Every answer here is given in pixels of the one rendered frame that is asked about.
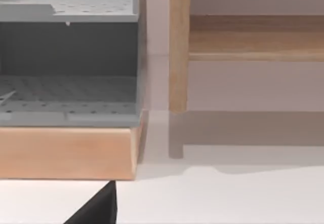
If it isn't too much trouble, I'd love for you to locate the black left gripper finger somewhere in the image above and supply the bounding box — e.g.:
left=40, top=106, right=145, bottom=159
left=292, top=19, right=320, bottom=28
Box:
left=63, top=180, right=118, bottom=224

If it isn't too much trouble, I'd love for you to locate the pale wooden drawer front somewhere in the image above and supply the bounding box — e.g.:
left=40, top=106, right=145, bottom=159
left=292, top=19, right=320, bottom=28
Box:
left=0, top=110, right=145, bottom=181

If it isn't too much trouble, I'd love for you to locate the wooden open shelf unit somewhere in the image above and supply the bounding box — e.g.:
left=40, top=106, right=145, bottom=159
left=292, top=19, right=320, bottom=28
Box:
left=168, top=0, right=324, bottom=115

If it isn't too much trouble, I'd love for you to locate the grey pierced shelf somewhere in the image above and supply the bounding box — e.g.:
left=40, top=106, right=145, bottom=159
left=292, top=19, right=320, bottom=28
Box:
left=0, top=0, right=140, bottom=23

